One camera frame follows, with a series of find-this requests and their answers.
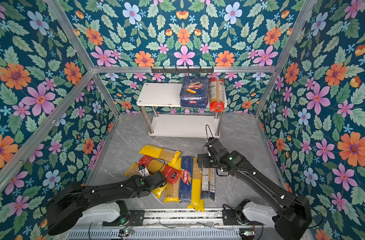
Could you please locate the red spaghetti bag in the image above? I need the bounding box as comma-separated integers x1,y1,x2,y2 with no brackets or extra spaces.
138,156,182,185

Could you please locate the red-edged spaghetti bag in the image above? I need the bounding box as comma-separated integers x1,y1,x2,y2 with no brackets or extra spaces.
209,79,225,113

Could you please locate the blue Barilla pasta bag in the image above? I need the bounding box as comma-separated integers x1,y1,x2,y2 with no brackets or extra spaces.
180,76,209,109

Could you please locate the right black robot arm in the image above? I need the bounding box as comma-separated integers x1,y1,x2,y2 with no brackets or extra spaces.
197,137,312,240

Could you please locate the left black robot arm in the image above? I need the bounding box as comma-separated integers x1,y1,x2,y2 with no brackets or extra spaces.
46,171,167,236

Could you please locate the white two-tier shelf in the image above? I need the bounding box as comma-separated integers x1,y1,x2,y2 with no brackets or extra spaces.
137,83,222,138

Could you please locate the yellow spaghetti bag upright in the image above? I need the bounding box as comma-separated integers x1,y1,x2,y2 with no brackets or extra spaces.
164,157,182,204

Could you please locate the yellow spaghetti bag top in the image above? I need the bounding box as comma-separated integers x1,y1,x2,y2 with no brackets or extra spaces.
139,144,181,164

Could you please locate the clear spaghetti bag label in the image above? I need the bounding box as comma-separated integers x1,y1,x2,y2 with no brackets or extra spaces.
200,168,216,201

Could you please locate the blue Barilla spaghetti box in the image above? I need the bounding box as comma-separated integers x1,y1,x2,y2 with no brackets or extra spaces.
180,156,193,203

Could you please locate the yellow spaghetti bag long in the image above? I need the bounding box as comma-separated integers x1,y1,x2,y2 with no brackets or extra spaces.
187,158,204,212

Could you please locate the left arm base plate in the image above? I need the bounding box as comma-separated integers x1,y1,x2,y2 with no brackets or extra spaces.
103,209,146,227

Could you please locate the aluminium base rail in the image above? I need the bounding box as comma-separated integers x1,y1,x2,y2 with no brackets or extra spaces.
62,207,309,240

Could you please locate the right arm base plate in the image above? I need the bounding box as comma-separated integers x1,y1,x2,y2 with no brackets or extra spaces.
222,204,262,226

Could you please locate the metal hook rail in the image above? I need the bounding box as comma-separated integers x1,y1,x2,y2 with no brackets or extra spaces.
151,67,214,75

